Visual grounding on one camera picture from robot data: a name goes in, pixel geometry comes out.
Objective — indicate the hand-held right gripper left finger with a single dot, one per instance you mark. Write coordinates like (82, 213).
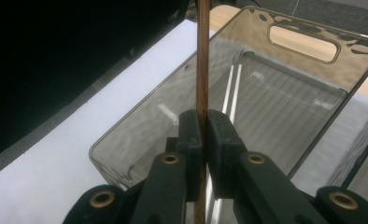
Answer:
(191, 140)

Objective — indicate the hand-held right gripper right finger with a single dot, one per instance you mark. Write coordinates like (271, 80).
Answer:
(221, 140)

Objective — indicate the smoky transparent plastic bin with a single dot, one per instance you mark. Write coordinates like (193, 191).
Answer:
(281, 124)

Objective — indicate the brown wooden chopstick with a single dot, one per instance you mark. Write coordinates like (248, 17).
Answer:
(202, 62)

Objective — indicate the black curtain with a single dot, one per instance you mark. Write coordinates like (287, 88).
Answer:
(48, 46)

